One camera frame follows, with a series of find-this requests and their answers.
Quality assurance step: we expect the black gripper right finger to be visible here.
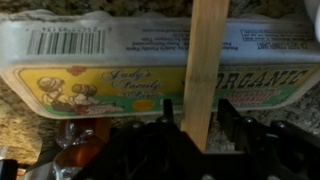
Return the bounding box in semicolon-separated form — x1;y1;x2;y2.
217;98;247;148

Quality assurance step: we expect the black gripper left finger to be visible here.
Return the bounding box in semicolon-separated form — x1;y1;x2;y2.
161;98;183;130

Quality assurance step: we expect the light wooden spoon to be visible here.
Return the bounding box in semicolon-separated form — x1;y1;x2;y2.
179;0;231;153

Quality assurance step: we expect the brown bottle with white cap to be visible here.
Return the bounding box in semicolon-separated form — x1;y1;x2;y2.
22;116;113;180

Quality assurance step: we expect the empty white bowl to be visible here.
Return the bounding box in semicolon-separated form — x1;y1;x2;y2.
304;0;320;43

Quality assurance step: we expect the egg carton with yellow label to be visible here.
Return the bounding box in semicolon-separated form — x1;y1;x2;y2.
0;8;320;121

